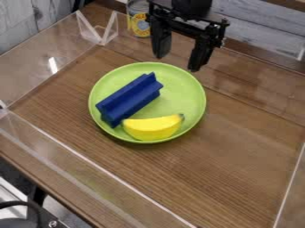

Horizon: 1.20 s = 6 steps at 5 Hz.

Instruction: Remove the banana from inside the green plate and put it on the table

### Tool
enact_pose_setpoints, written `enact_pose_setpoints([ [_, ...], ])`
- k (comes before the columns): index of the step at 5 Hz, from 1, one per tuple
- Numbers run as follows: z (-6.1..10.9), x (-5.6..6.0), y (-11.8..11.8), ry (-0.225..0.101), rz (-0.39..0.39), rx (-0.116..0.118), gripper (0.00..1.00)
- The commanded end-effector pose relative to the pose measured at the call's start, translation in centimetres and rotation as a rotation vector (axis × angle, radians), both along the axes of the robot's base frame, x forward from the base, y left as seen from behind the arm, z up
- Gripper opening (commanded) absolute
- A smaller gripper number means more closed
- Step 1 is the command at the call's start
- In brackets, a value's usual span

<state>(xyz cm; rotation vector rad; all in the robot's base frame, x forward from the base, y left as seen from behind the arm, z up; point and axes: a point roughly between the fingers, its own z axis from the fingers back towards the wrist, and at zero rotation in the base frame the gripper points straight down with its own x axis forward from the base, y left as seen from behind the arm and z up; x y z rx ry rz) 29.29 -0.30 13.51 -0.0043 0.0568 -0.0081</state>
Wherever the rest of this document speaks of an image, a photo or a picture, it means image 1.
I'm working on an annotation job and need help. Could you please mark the yellow toy banana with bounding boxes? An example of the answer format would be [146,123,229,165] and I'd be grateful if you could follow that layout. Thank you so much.
[122,114,185,141]

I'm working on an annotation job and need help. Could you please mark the clear acrylic corner bracket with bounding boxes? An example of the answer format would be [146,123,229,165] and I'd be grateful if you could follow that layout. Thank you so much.
[75,11,119,46]

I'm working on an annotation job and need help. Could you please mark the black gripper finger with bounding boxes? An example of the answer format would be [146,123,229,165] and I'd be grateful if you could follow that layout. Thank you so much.
[189,35,213,72]
[150,17,171,59]

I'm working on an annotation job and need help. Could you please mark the yellow labelled tin can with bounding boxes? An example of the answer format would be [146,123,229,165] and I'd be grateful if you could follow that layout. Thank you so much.
[126,0,150,37]

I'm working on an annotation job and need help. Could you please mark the black metal table bracket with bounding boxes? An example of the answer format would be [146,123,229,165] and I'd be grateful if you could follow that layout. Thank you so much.
[27,187,70,228]

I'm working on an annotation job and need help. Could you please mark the blue plastic block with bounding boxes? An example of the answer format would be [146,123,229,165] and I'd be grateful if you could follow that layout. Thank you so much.
[95,72,163,128]

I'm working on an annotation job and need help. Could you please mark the green round plate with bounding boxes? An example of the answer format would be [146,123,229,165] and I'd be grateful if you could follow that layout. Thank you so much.
[88,62,206,143]

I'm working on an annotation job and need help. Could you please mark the black cable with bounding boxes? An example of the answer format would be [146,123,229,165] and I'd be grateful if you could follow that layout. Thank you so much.
[0,200,40,228]

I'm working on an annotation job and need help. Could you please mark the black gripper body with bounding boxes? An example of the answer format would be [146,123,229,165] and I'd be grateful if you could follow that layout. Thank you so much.
[147,0,230,47]

